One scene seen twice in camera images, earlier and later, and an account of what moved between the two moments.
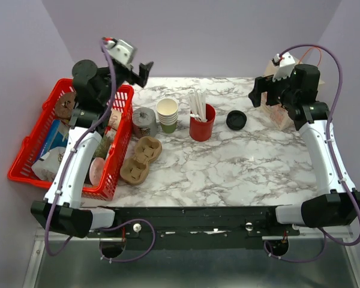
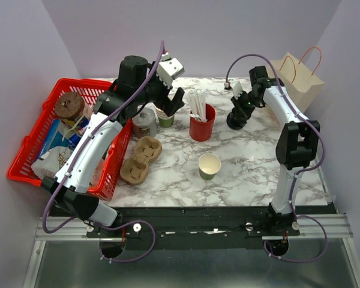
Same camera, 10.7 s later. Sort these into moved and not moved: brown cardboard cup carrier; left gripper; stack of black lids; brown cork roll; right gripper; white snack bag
Moved: left gripper; right gripper
Not moved: brown cork roll; brown cardboard cup carrier; stack of black lids; white snack bag
